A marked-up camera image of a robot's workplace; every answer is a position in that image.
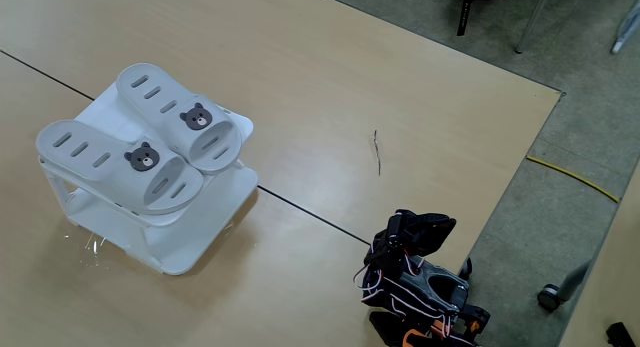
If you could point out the small black object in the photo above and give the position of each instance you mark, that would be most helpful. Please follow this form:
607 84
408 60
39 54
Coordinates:
620 334

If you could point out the black caster wheel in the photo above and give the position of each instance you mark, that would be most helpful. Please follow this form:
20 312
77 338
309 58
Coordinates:
466 267

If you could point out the white plastic box shelf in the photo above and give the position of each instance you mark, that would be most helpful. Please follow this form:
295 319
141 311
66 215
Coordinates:
200 207

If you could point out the black chair leg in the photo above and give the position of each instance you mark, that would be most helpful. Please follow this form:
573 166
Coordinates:
464 14

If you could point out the grey caster wheel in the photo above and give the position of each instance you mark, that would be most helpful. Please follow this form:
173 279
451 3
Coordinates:
549 297

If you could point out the white bear slipper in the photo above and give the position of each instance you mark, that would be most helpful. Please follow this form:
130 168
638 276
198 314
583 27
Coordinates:
95 157
165 102

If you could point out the grey table leg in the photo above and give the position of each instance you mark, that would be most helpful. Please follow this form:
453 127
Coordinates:
575 282

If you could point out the thin dark strand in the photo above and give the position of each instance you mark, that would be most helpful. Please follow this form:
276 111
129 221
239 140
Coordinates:
376 152

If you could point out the metal chair leg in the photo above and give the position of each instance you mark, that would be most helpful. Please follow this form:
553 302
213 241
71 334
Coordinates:
532 19

